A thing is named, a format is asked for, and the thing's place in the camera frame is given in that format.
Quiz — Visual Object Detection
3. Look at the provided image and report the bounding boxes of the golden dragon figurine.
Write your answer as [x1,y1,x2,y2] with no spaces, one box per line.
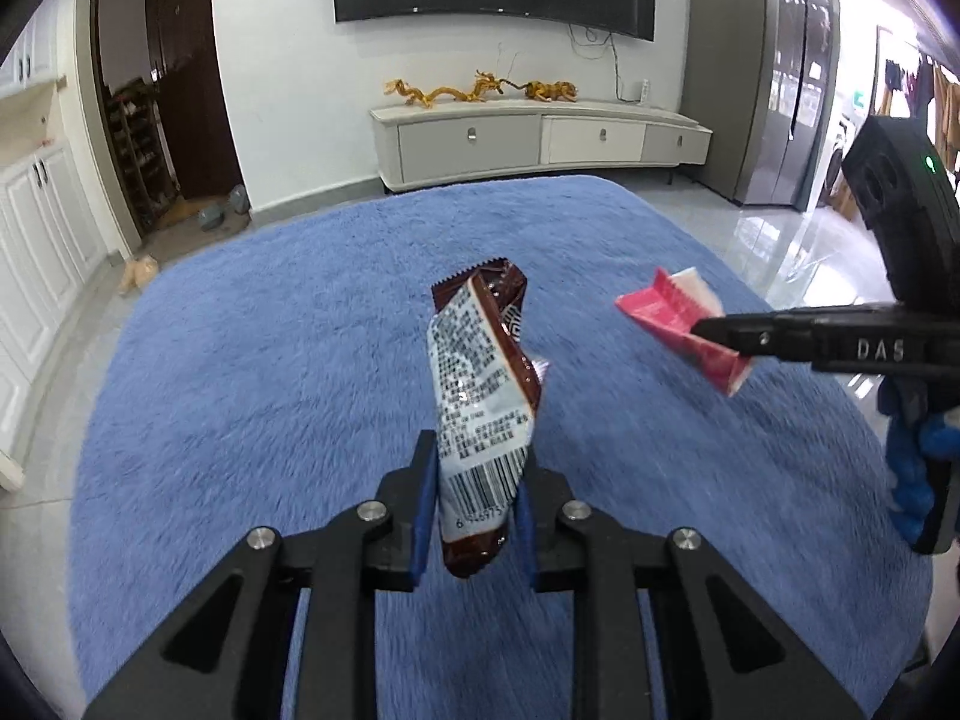
[465,70,526,103]
[385,79,470,108]

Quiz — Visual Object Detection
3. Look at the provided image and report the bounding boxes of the hanging clothes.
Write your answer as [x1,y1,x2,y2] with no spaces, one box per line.
[877,52,960,162]

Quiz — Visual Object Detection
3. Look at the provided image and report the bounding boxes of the black television cable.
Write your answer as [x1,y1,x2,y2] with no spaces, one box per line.
[568,22,640,102]

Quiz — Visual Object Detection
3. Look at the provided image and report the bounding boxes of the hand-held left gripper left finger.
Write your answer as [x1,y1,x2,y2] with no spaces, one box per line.
[82,430,440,720]

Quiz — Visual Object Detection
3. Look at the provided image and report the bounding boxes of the dark wooden door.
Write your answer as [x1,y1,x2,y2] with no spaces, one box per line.
[146,0,242,200]

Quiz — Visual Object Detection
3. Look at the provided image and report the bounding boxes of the white panelled cabinet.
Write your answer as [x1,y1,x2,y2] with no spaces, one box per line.
[0,15,110,494]

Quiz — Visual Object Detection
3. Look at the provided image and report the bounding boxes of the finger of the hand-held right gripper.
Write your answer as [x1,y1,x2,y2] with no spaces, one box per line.
[690,302,931,376]

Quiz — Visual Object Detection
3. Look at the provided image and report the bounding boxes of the white television cabinet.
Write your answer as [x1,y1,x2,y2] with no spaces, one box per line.
[370,97,713,194]

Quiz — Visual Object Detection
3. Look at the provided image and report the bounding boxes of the wooden shoe rack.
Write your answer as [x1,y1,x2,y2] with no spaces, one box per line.
[105,79,181,238]

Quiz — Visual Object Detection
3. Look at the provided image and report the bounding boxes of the golden tiger figurine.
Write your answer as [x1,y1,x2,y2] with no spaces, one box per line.
[523,80,581,104]

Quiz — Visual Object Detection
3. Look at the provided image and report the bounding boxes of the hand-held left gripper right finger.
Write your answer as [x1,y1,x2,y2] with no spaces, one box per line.
[512,457,867,720]

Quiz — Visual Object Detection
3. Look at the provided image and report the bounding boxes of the grey refrigerator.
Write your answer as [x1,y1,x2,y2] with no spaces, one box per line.
[686,0,835,208]

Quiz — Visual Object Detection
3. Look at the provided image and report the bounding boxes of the pink snack wrapper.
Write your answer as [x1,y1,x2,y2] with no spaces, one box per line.
[615,267,755,396]

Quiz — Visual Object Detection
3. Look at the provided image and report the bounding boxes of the brown snack wrapper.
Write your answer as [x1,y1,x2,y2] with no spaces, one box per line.
[426,259,552,580]

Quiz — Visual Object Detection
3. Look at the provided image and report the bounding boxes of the blue fluffy rug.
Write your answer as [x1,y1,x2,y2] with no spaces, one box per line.
[69,175,935,720]

